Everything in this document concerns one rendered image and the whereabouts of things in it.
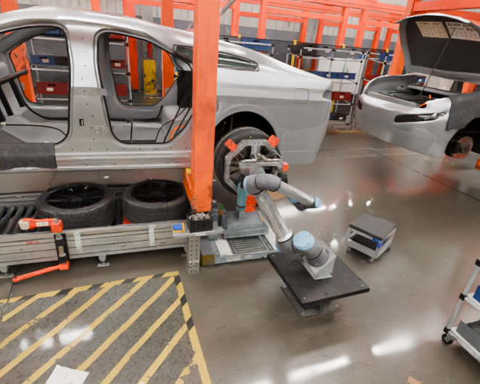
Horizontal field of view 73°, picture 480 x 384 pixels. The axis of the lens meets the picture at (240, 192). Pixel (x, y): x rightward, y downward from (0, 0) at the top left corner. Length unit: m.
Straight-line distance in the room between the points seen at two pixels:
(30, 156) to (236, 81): 1.91
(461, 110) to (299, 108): 2.23
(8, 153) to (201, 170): 1.62
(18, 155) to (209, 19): 1.94
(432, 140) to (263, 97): 2.49
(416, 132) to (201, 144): 3.09
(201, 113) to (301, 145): 1.38
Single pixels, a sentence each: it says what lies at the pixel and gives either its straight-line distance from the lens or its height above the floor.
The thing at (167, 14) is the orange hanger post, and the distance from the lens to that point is 5.27.
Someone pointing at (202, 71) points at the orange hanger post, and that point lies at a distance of 2.55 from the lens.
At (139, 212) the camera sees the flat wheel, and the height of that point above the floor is 0.43.
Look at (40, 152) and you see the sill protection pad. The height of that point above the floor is 0.93.
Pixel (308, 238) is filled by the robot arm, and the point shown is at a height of 0.65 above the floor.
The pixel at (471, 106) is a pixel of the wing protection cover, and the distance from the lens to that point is 5.01.
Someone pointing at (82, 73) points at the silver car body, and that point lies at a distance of 3.10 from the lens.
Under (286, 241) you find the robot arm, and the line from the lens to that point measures 2.57.
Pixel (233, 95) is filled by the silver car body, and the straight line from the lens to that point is 3.18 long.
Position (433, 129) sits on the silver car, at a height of 1.10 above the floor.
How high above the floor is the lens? 1.94
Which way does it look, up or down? 25 degrees down
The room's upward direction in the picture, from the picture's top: 5 degrees clockwise
